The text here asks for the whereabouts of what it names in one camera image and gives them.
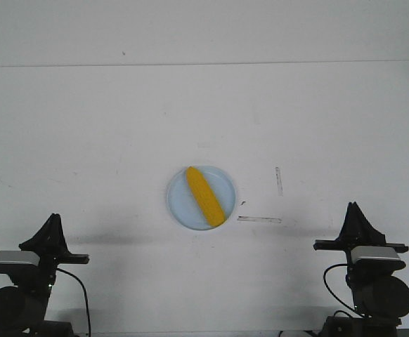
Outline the yellow corn cob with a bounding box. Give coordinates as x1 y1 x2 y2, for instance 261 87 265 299
186 166 226 227

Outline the light blue round plate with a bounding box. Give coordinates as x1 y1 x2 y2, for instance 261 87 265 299
167 166 237 231

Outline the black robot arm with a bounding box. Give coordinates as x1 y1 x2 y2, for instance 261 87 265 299
0 213 92 336
313 201 409 336

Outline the clear tape strip horizontal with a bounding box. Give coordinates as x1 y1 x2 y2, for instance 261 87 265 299
237 216 282 224

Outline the clear tape strip vertical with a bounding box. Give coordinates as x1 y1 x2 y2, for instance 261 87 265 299
275 167 283 196

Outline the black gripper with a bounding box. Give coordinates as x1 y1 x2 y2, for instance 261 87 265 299
18 213 89 283
313 202 409 251

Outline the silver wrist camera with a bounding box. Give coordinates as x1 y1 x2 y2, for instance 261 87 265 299
350 246 406 271
0 251 40 274

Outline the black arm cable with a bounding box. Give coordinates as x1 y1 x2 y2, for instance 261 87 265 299
323 263 356 312
55 268 92 335

